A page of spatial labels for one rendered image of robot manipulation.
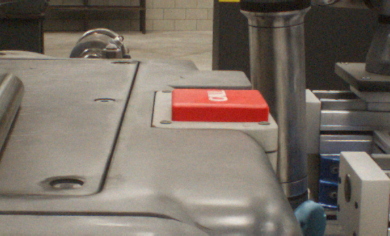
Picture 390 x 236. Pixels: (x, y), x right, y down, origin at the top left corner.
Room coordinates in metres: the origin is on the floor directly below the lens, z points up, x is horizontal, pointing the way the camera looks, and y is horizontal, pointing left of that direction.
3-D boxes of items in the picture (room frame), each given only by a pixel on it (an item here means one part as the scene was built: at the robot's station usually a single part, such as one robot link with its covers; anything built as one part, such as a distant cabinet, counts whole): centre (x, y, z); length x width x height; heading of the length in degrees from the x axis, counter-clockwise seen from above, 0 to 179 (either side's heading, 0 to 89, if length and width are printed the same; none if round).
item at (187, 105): (0.54, -0.02, 1.26); 0.06 x 0.06 x 0.02; 2
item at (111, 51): (1.61, 0.16, 1.17); 0.04 x 0.04 x 0.03
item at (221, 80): (0.70, -0.01, 1.24); 0.09 x 0.08 x 0.03; 2
